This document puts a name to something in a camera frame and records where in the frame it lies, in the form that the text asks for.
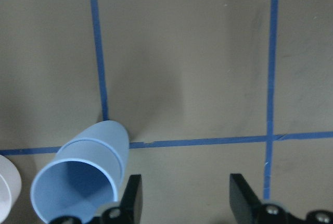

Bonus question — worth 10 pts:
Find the blue cup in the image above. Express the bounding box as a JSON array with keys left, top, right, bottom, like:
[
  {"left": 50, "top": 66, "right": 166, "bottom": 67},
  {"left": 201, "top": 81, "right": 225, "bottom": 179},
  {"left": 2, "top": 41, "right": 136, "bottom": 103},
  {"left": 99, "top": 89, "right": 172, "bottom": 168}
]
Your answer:
[
  {"left": 57, "top": 120, "right": 129, "bottom": 198},
  {"left": 30, "top": 140, "right": 124, "bottom": 223}
]

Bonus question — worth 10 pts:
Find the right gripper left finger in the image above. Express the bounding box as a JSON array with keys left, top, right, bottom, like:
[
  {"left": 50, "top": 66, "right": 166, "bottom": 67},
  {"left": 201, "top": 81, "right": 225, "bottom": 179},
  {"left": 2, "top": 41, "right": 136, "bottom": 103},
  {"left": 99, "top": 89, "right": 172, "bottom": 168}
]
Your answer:
[{"left": 100, "top": 175, "right": 142, "bottom": 223}]

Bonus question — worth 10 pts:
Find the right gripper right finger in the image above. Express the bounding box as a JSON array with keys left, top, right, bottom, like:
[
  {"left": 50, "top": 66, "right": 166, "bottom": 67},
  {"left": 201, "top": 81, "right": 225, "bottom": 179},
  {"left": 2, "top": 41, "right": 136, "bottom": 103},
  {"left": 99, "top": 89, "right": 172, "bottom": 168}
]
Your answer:
[{"left": 229, "top": 173, "right": 289, "bottom": 224}]

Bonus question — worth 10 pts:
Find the pink bowl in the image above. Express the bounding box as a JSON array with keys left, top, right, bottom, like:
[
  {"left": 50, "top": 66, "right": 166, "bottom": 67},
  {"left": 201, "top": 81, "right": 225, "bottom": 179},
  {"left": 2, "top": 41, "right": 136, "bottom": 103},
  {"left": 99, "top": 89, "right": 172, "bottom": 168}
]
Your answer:
[{"left": 1, "top": 155, "right": 22, "bottom": 223}]

